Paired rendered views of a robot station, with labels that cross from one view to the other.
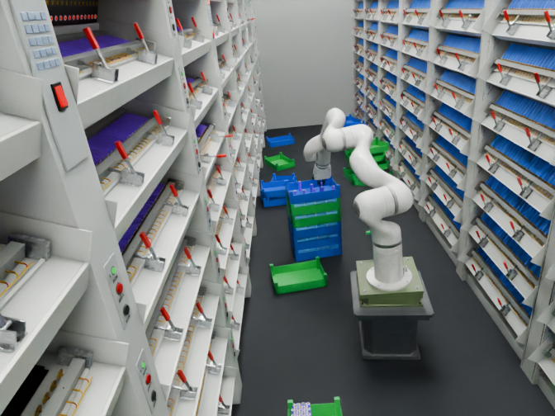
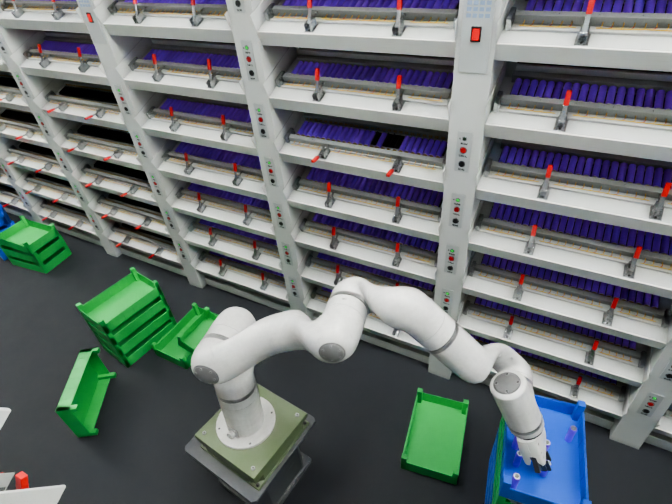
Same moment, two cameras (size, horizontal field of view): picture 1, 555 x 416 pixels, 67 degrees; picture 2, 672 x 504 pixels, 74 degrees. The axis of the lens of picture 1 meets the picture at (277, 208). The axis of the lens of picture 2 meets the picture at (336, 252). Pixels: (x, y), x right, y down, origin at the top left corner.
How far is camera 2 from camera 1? 2.38 m
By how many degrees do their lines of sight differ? 94
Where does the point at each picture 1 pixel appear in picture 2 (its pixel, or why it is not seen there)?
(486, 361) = not seen: outside the picture
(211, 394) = (240, 251)
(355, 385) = not seen: hidden behind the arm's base
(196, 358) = (223, 215)
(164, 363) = (175, 168)
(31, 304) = (94, 70)
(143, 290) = (161, 125)
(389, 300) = not seen: hidden behind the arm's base
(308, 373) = (284, 376)
